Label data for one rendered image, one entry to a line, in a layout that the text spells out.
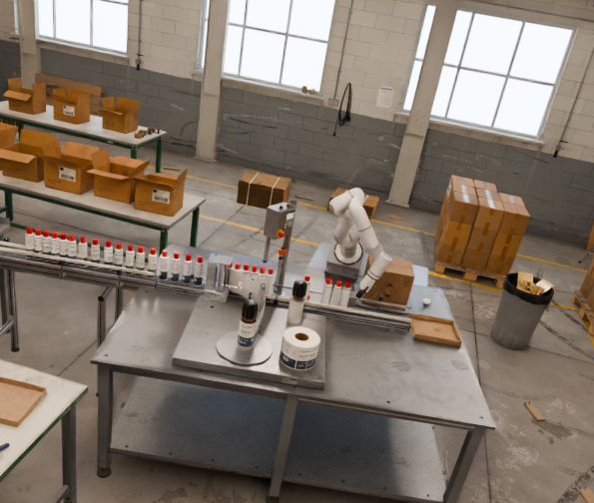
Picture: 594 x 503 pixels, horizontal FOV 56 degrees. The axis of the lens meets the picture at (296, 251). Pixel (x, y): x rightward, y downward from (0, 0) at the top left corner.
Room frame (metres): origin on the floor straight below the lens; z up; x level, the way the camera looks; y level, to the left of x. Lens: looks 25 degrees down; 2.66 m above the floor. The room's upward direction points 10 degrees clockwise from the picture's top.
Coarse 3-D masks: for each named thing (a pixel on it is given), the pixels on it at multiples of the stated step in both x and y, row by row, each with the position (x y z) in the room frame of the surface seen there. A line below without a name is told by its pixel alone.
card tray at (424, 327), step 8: (416, 320) 3.24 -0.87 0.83; (424, 320) 3.26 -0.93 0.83; (432, 320) 3.27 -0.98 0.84; (440, 320) 3.27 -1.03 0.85; (448, 320) 3.27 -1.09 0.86; (416, 328) 3.13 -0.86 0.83; (424, 328) 3.15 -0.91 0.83; (432, 328) 3.17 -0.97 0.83; (440, 328) 3.19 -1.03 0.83; (448, 328) 3.21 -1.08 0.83; (456, 328) 3.16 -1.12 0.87; (416, 336) 3.01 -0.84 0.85; (424, 336) 3.01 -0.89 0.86; (432, 336) 3.01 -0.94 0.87; (440, 336) 3.09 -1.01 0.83; (448, 336) 3.10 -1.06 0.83; (456, 336) 3.12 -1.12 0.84; (456, 344) 3.01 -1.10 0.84
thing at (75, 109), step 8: (64, 88) 7.00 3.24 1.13; (72, 88) 7.04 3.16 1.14; (56, 96) 6.67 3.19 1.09; (64, 96) 6.97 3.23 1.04; (72, 96) 7.01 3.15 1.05; (80, 96) 6.74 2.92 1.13; (88, 96) 6.89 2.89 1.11; (56, 104) 6.75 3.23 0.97; (64, 104) 6.72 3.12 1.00; (72, 104) 6.70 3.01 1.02; (80, 104) 6.75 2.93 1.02; (88, 104) 6.91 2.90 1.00; (56, 112) 6.75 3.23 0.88; (64, 112) 6.72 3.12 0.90; (72, 112) 6.69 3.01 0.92; (80, 112) 6.75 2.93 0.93; (88, 112) 6.91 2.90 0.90; (64, 120) 6.72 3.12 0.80; (72, 120) 6.70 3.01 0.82; (80, 120) 6.75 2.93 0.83; (88, 120) 6.91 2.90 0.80
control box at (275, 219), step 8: (272, 208) 3.16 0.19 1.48; (288, 208) 3.20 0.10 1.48; (272, 216) 3.14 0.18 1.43; (280, 216) 3.12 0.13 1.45; (272, 224) 3.13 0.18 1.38; (280, 224) 3.13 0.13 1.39; (264, 232) 3.16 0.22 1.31; (272, 232) 3.13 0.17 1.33; (280, 232) 3.14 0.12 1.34; (288, 232) 3.21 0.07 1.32
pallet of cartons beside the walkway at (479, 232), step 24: (456, 192) 6.28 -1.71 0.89; (480, 192) 6.47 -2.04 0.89; (456, 216) 5.94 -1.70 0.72; (480, 216) 5.91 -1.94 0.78; (504, 216) 5.87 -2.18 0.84; (528, 216) 5.84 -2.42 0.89; (456, 240) 5.93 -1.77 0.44; (480, 240) 5.89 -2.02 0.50; (504, 240) 5.85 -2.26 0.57; (456, 264) 5.91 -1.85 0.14; (480, 264) 5.88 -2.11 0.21; (504, 264) 5.84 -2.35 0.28
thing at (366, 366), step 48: (144, 288) 3.04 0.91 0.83; (288, 288) 3.37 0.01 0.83; (432, 288) 3.77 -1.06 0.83; (144, 336) 2.54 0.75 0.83; (336, 336) 2.88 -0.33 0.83; (384, 336) 2.97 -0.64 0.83; (240, 384) 2.28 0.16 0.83; (288, 384) 2.34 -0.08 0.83; (336, 384) 2.41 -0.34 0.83; (384, 384) 2.49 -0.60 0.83; (432, 384) 2.56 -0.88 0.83
